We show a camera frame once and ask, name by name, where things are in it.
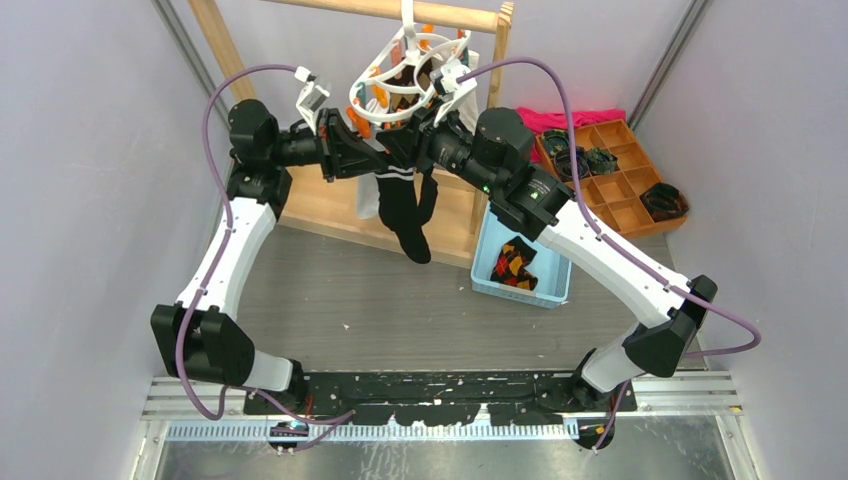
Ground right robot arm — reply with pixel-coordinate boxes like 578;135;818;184
376;107;717;411

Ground white sock with stripes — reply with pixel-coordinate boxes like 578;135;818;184
355;173;380;220

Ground wooden hanging rack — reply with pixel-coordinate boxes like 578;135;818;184
189;1;514;268

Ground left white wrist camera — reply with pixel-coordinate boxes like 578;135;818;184
294;66;330;134

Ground white sock right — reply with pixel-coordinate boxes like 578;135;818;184
458;50;480;133

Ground black sock white stripes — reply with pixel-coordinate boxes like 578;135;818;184
417;169;438;225

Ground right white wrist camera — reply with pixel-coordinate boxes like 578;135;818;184
430;59;477;126

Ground rolled dark sock in tray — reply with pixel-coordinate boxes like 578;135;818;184
540;129;571;158

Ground red yellow argyle sock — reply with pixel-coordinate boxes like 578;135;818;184
490;236;538;291

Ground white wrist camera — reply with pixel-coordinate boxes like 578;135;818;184
430;59;477;126
294;66;330;134

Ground rolled dark sock right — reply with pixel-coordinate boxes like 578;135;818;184
585;147;618;175

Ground light blue plastic basket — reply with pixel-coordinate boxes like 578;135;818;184
470;210;572;309

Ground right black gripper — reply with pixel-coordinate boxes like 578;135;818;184
375;96;500;198

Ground white clip sock hanger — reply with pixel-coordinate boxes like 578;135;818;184
347;1;471;137

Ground pink cloth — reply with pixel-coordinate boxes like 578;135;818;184
515;106;627;144

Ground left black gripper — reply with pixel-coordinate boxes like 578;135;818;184
269;108;388;183

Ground rolled dark sock centre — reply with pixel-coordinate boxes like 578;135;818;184
553;146;590;182

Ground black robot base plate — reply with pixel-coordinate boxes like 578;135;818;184
244;371;636;448

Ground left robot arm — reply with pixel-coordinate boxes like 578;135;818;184
151;99;388;414

